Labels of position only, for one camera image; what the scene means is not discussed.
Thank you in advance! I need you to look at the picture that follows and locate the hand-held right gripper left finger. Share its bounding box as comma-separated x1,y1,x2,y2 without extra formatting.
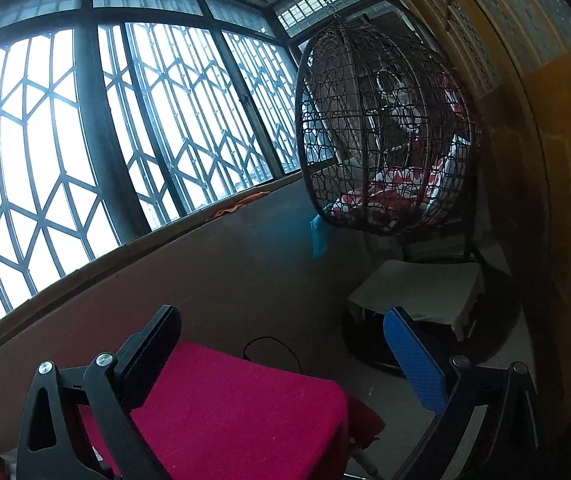
15,304,183,480

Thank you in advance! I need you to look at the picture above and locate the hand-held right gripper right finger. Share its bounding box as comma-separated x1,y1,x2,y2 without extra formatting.
383,306,542,480

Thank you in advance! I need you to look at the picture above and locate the small table with white cloth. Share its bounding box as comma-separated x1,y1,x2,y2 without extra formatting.
348,260,486,366

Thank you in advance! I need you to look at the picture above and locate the magenta table cloth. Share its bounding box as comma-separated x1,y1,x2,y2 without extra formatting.
78,341,386,480

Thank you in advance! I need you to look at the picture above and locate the blue plastic bag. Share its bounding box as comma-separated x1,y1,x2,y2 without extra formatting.
309,215,336,261

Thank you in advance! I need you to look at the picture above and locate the orange cloth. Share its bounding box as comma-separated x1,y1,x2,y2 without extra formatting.
205,191,271,223

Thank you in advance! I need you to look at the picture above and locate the red white chair cushion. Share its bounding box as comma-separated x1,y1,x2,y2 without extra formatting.
325,75,471,221

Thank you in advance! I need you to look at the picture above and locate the window with metal grille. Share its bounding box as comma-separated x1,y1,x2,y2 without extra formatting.
0,0,391,346

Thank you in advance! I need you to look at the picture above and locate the wicker hanging egg chair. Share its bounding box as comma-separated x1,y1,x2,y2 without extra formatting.
295,0,486,263

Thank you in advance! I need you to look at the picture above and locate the black cable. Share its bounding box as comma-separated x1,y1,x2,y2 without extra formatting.
242,336,303,373

